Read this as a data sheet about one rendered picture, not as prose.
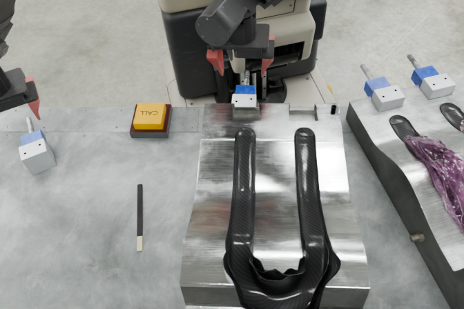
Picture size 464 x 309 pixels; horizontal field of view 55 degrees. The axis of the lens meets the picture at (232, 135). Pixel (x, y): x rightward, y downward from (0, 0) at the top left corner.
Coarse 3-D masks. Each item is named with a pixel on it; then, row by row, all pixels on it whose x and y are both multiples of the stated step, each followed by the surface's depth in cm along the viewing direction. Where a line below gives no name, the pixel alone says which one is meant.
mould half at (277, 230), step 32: (224, 128) 83; (256, 128) 83; (288, 128) 83; (320, 128) 82; (224, 160) 80; (256, 160) 79; (288, 160) 79; (320, 160) 78; (224, 192) 76; (256, 192) 75; (288, 192) 75; (320, 192) 75; (192, 224) 69; (224, 224) 69; (256, 224) 68; (288, 224) 68; (352, 224) 68; (192, 256) 64; (256, 256) 63; (288, 256) 63; (352, 256) 62; (192, 288) 62; (224, 288) 62; (320, 288) 60; (352, 288) 60
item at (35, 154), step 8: (32, 128) 94; (24, 136) 91; (32, 136) 91; (40, 136) 91; (24, 144) 90; (32, 144) 88; (40, 144) 88; (24, 152) 87; (32, 152) 87; (40, 152) 87; (48, 152) 88; (24, 160) 86; (32, 160) 87; (40, 160) 88; (48, 160) 89; (32, 168) 89; (40, 168) 90; (48, 168) 91
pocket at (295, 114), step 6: (294, 108) 87; (300, 108) 87; (306, 108) 87; (312, 108) 87; (294, 114) 88; (300, 114) 88; (306, 114) 88; (312, 114) 88; (294, 120) 87; (300, 120) 87; (306, 120) 87; (312, 120) 87
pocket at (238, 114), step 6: (234, 108) 88; (240, 108) 88; (246, 108) 88; (252, 108) 88; (258, 108) 88; (234, 114) 89; (240, 114) 89; (246, 114) 89; (252, 114) 89; (258, 114) 89; (234, 120) 88; (240, 120) 88; (246, 120) 88; (252, 120) 88; (258, 120) 88
